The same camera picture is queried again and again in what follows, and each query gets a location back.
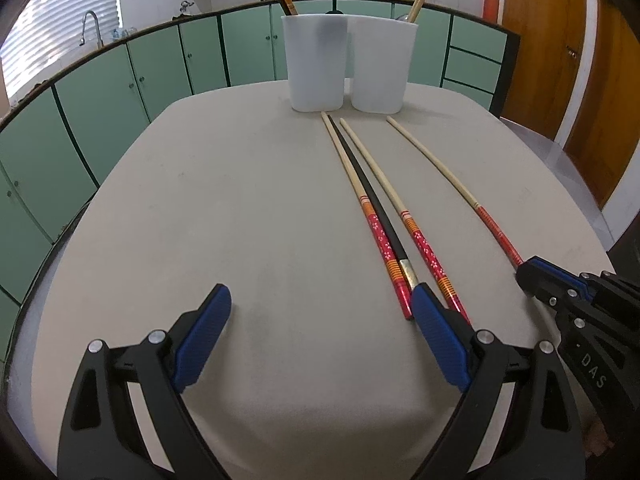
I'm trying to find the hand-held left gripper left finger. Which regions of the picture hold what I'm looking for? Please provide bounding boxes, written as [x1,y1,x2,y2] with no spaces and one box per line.
[57,283,232,480]

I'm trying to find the wooden door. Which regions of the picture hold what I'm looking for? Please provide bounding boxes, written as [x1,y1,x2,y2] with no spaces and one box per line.
[564,2,640,208]
[501,0,587,141]

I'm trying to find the white two-compartment utensil holder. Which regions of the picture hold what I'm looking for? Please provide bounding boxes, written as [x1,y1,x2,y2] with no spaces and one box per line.
[281,12,418,113]

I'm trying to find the green base cabinets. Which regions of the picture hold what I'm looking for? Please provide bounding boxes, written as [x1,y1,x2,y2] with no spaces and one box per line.
[0,0,521,361]

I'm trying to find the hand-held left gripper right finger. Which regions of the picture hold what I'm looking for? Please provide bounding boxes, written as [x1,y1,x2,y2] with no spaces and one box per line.
[411,282,586,480]

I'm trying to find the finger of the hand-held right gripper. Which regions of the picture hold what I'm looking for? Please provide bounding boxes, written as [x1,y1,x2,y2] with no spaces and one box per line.
[530,256,608,301]
[516,266,583,316]

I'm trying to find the chrome kitchen faucet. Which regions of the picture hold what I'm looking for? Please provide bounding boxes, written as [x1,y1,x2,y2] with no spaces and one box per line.
[80,10,105,48]

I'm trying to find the white window blinds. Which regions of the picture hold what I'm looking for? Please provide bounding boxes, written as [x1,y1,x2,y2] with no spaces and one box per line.
[0,0,123,96]

